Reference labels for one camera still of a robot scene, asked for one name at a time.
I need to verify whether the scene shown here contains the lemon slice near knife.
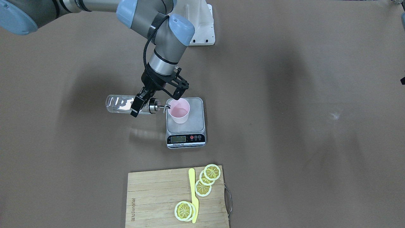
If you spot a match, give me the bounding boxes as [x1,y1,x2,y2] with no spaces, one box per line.
[195,180,212,197]

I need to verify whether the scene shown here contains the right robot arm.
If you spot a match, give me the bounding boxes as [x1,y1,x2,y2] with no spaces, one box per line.
[1,0,194,101]

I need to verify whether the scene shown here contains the clear glass sauce bottle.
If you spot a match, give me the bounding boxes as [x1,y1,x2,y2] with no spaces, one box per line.
[106,95,171,115]

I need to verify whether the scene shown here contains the bamboo cutting board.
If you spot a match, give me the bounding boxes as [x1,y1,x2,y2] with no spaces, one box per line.
[125,168,230,228]

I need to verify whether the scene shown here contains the lemon slice middle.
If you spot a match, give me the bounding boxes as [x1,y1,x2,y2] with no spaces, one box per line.
[199,171,215,186]

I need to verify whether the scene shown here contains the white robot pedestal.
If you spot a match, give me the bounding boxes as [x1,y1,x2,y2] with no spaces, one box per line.
[172,0,215,46]

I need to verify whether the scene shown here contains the lemon slice end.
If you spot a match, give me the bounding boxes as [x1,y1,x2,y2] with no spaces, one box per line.
[203,164,221,181]

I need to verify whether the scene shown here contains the yellow plastic knife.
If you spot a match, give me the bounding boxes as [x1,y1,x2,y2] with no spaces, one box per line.
[188,168,199,224]

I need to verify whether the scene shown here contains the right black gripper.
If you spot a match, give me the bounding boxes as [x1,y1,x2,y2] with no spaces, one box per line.
[141,66,189,100]

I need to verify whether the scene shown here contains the silver kitchen scale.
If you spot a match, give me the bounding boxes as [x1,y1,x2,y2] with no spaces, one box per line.
[166,97,207,149]

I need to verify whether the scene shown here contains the lemon slice single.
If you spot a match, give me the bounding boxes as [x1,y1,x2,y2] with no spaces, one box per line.
[174,201,196,222]

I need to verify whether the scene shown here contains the pink plastic cup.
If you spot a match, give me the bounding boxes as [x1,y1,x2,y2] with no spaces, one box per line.
[168,98,190,124]

